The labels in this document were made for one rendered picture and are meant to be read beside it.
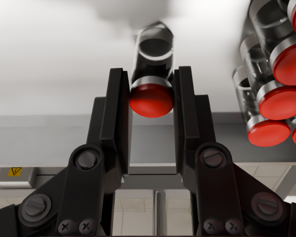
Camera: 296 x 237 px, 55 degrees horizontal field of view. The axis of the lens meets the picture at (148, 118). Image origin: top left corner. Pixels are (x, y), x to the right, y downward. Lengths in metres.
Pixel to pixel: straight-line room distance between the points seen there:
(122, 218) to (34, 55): 2.60
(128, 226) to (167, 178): 1.67
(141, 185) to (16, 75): 0.91
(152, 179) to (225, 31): 0.95
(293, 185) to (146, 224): 2.43
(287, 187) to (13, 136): 0.27
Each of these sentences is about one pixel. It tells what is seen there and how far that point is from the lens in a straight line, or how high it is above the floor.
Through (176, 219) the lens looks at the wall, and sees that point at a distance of 2.74.
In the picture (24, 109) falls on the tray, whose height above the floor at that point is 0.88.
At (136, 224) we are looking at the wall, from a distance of 2.72.
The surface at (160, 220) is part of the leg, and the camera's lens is 1.04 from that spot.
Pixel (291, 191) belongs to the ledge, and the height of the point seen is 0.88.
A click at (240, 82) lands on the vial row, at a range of 0.17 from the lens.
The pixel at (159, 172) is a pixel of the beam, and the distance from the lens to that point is 1.10.
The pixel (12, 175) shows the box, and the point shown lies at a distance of 1.17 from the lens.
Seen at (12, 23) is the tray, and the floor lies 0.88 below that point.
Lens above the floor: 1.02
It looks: 40 degrees down
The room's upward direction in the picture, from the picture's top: 178 degrees counter-clockwise
